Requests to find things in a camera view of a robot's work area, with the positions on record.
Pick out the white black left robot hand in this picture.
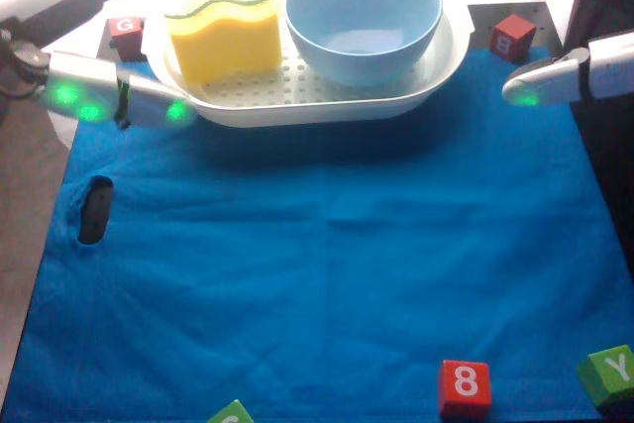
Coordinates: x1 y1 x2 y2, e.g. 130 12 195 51
0 0 209 130

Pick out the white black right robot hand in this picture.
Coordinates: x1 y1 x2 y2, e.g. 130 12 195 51
440 0 634 107

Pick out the yellow sponge with green layer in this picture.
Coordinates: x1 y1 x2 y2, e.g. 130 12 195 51
164 0 283 87

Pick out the light blue bowl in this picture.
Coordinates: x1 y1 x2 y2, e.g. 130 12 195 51
284 0 444 87

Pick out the red block letter G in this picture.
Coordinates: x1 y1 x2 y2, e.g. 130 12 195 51
106 16 148 63

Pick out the red block letter B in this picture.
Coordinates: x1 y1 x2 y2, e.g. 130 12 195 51
488 14 538 63

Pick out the black oblong knob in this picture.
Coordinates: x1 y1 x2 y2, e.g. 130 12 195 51
77 175 115 246

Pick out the white perforated drain tray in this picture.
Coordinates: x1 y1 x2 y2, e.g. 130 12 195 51
141 0 471 128

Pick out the blue cloth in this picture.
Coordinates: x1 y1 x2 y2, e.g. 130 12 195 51
0 49 634 423

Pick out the green block letter Y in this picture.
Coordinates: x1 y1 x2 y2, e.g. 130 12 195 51
576 344 634 414

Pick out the red block number 8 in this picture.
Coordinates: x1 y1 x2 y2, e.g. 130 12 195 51
438 359 493 419

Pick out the green block white curved letter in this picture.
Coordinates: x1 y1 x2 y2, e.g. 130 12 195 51
206 398 255 423

